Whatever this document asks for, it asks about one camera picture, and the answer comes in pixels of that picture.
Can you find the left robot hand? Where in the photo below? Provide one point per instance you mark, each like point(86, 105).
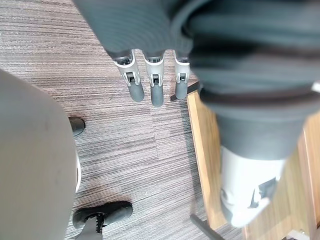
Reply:
point(225, 50)

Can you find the dark robot foot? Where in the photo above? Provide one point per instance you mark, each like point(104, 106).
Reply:
point(112, 212)
point(77, 126)

